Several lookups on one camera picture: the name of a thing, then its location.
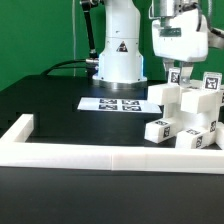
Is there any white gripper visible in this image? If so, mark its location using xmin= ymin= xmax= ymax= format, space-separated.
xmin=151 ymin=9 xmax=208 ymax=86

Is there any white tagged cube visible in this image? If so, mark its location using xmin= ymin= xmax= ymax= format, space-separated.
xmin=168 ymin=67 xmax=180 ymax=84
xmin=202 ymin=72 xmax=222 ymax=91

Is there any white chair back part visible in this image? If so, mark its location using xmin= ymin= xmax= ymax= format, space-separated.
xmin=147 ymin=80 xmax=224 ymax=114

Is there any white tagged block front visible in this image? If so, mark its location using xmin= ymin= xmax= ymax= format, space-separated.
xmin=144 ymin=118 xmax=182 ymax=143

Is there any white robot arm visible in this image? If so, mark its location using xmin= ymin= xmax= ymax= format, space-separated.
xmin=93 ymin=0 xmax=224 ymax=88

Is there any white flat tagged plank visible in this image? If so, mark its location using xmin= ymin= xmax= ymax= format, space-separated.
xmin=77 ymin=97 xmax=161 ymax=114

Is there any black cable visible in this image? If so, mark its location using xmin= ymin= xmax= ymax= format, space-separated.
xmin=40 ymin=59 xmax=98 ymax=76

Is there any white U-shaped border frame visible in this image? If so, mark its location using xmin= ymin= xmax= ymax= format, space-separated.
xmin=0 ymin=114 xmax=224 ymax=174

